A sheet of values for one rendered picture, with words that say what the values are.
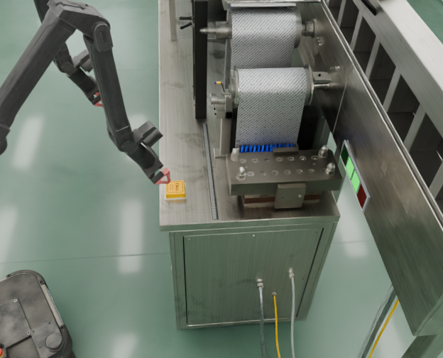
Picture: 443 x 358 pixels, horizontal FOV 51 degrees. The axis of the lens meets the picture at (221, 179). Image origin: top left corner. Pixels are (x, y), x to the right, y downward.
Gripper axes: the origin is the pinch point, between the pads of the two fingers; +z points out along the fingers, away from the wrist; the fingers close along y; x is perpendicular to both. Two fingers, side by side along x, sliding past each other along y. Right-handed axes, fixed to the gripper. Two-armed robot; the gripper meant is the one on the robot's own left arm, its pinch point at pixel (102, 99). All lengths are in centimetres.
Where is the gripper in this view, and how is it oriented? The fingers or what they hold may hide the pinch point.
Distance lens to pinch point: 198.3
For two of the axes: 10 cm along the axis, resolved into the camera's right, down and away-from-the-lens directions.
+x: -7.4, 6.7, 0.0
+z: 3.8, 4.2, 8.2
